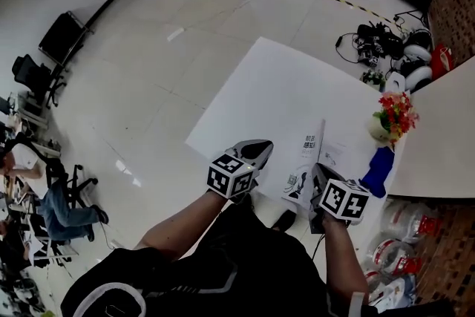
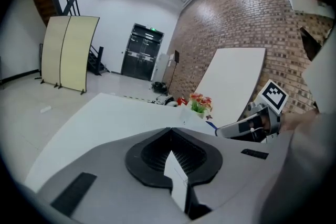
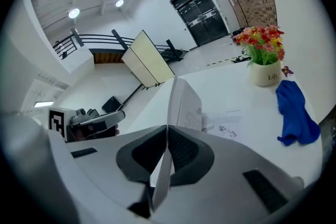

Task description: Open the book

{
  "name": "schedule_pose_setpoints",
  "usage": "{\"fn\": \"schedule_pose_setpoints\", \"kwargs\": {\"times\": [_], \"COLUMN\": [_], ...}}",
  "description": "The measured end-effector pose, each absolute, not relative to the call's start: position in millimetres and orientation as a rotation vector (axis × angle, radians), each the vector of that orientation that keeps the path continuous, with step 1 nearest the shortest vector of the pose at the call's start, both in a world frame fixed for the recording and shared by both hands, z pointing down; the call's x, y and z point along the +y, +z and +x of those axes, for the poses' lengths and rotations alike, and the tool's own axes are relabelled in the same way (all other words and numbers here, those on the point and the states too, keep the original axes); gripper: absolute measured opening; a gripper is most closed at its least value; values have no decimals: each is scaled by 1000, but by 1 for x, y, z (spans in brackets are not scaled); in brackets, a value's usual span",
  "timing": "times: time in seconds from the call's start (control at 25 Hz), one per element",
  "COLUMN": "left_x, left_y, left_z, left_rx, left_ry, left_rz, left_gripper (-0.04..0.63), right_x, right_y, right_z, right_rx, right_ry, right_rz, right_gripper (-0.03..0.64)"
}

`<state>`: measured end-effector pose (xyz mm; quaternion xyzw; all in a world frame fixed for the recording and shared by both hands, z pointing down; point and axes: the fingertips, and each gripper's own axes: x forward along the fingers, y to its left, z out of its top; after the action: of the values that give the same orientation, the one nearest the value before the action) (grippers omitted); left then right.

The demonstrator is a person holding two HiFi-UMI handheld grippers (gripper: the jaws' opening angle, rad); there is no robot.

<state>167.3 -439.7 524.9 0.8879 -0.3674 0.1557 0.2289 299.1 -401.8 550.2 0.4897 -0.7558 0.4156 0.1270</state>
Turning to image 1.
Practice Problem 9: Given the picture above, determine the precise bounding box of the white round helmet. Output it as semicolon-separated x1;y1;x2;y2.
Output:
402;27;433;66
399;61;433;92

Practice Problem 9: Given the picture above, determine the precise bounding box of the black folding chair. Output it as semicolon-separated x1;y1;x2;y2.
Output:
37;10;94;68

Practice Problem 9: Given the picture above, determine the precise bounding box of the person's left forearm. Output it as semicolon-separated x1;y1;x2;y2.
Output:
134;190;228;261

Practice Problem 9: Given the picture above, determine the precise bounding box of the white book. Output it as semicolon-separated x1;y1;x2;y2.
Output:
281;118;358;209

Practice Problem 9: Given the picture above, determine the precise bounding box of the white plastic container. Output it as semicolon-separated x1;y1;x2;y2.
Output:
383;71;411;94

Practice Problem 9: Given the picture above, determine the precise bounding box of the red bag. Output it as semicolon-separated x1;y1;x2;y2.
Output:
429;43;455;82

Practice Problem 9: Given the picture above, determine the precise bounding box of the blue cloth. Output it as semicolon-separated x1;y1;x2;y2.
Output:
358;146;396;200

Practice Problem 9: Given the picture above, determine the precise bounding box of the person's black shoe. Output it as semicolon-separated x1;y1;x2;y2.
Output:
269;209;299;234

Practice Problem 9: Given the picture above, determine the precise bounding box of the clear plastic jug red label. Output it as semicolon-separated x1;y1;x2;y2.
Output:
381;199;443;245
364;238;423;276

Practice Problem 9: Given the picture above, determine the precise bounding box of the black swivel chair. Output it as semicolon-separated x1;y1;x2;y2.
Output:
43;157;99;211

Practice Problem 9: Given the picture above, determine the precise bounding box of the person's right forearm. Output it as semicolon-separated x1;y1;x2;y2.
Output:
320;215;370;306

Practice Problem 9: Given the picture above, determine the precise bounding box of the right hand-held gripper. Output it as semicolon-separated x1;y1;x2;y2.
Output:
308;162;371;235

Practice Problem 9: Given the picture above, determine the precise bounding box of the pile of black devices and cables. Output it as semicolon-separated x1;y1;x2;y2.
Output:
335;21;406;68

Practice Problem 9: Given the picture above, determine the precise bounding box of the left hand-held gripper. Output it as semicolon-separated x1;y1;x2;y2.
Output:
206;139;275;202

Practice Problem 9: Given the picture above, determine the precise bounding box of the white vase with red flowers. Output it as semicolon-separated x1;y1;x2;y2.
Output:
367;90;421;146

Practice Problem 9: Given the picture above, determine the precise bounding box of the black office chair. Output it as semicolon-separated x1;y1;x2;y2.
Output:
11;53;68;109

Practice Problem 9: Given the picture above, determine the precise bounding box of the person's black clothing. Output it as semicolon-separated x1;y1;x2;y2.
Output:
60;200;372;317

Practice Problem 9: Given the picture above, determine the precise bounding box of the yellow black floor tape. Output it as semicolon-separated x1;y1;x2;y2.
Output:
319;0;395;24

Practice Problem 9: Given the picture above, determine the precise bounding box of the small green potted plant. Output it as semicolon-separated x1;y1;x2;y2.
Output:
361;68;386;87

